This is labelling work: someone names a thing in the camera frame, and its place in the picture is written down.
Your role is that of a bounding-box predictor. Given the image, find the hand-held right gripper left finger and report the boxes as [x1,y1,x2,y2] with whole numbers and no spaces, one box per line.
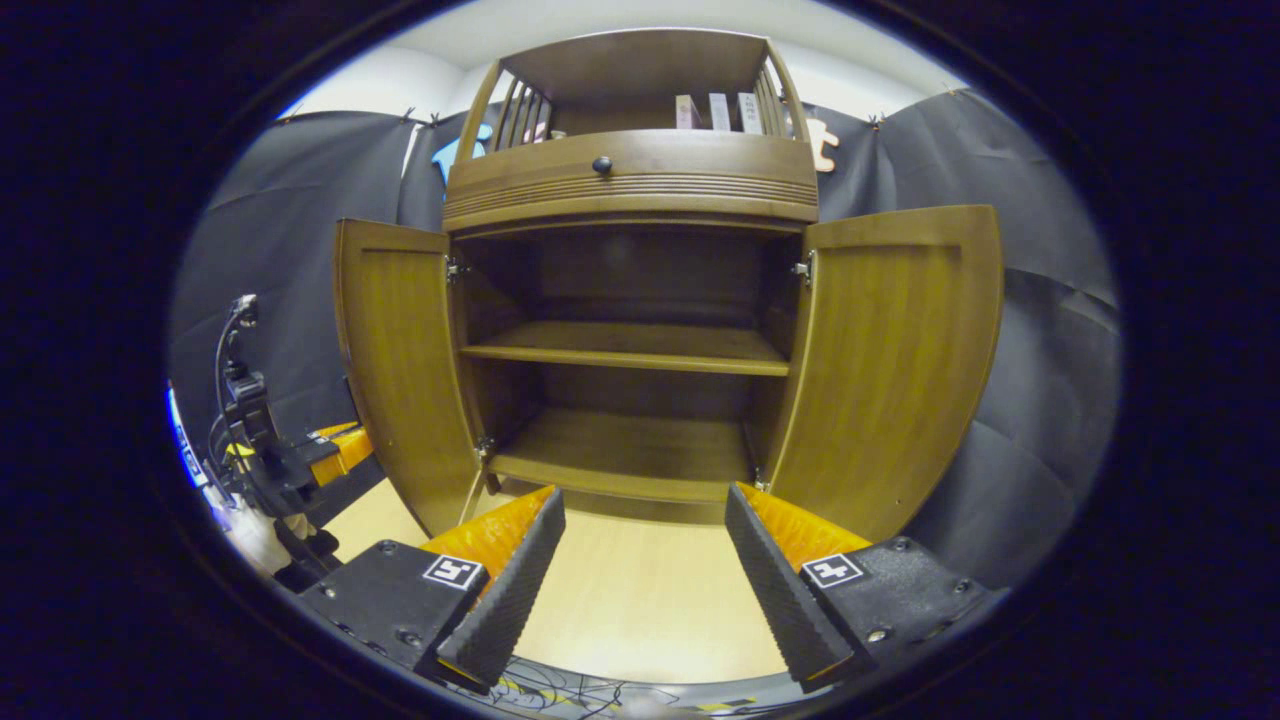
[300,487,567,694]

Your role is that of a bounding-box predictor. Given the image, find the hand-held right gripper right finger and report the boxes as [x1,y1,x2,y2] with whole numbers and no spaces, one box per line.
[725,483,1001,694]

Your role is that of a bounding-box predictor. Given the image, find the wooden shoe cabinet door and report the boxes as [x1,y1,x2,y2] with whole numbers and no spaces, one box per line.
[333,218,491,538]
[765,205,1004,544]

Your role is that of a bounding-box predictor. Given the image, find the wooden double-door shoe cabinet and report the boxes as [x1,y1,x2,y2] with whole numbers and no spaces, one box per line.
[440,28,821,526]

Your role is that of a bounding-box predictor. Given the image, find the wooden cabinet inner shelf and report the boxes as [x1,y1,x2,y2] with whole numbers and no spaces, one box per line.
[460,320,791,377]

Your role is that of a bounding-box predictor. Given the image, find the wooden cabinet drawer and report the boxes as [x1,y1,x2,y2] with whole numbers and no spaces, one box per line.
[443,130,819,223]

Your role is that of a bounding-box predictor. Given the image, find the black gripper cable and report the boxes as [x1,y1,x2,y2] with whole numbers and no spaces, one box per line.
[210,305,246,481]

